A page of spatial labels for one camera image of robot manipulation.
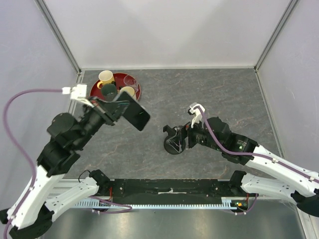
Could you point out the dark green cup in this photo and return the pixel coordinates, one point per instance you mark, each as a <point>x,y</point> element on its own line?
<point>109,91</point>

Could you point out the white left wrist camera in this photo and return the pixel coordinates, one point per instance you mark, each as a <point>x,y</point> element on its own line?
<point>77,92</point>

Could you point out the aluminium corner post right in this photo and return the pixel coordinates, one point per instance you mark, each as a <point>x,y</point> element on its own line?
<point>275,34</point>

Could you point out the red round tray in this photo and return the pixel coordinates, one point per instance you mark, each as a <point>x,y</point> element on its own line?
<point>119,82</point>

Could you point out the black phone stand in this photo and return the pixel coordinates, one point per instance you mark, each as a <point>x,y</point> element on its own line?
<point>175,143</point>

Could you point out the cream textured cup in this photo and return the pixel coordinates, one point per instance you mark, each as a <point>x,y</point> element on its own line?
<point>130,90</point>

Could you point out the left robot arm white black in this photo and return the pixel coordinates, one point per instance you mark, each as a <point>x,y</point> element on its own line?
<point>33,213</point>

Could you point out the clear glass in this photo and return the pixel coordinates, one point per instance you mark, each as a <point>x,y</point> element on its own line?
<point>132,82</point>

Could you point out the black smartphone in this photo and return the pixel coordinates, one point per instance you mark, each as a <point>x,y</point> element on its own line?
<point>135,114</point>

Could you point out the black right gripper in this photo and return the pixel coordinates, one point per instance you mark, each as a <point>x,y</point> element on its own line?
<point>187,131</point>

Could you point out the yellow mug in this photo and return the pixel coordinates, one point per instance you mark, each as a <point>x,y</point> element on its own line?
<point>105,77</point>

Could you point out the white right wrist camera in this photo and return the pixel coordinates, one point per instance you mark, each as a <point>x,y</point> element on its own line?
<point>196,110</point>

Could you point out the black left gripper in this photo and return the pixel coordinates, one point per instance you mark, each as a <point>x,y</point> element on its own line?
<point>110,110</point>

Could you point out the aluminium corner post left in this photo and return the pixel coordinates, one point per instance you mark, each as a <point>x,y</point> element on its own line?
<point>58,34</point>

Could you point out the aluminium corner post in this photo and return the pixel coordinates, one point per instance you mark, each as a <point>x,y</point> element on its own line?
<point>275,34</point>
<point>58,34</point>

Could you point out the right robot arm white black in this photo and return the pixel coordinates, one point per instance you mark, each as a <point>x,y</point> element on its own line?
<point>290,182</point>

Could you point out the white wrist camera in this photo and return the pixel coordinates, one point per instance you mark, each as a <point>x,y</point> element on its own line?
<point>196,110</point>
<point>77,92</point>

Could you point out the grey slotted cable duct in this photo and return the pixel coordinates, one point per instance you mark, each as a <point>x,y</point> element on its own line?
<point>225,204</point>

